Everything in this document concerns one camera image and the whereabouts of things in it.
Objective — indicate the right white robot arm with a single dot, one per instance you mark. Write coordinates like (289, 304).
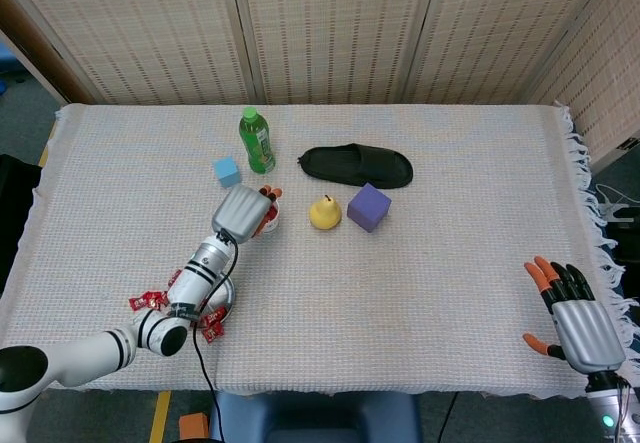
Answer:
(607, 413)

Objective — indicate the black slipper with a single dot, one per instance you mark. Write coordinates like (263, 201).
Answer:
(350, 163)

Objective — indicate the purple foam cube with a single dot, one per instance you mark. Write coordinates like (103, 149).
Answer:
(370, 208)

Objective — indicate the black floor object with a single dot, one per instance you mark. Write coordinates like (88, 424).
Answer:
(627, 243)

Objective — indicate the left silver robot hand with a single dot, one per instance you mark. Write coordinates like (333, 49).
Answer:
(240, 213)

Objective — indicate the orange block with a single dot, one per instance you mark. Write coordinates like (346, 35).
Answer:
(194, 428)

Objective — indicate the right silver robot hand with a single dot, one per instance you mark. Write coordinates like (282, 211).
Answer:
(587, 335)

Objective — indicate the white paper cup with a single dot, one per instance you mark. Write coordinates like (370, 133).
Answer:
(272, 224)

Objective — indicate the light blue foam cube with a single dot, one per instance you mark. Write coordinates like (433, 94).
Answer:
(227, 173)

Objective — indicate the woven fringed tablecloth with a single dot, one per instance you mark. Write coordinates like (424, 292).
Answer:
(400, 288)

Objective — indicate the woven folding screen panel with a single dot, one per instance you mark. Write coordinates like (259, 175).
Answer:
(340, 28)
(500, 28)
(150, 28)
(600, 63)

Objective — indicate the red candy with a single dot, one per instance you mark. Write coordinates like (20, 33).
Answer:
(214, 317)
(174, 278)
(139, 303)
(156, 300)
(213, 334)
(272, 211)

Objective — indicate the round metal plate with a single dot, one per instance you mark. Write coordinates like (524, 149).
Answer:
(225, 300)

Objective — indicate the yellow pear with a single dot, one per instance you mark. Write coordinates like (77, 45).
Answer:
(325, 215)

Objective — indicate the black box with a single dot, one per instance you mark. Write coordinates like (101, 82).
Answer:
(15, 213)

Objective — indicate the green drink bottle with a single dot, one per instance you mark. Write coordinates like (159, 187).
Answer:
(257, 148)

